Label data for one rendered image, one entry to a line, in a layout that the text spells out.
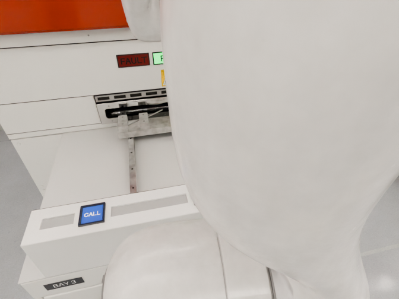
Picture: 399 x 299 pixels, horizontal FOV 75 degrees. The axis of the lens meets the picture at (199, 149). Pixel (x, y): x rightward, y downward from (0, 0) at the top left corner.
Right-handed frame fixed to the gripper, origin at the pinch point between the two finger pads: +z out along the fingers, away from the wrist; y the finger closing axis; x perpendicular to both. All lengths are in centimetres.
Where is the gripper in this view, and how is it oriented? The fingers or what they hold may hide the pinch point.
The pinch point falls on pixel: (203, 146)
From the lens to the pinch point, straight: 54.3
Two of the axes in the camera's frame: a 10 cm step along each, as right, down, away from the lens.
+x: 9.7, -1.5, 1.8
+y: 2.3, 4.4, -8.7
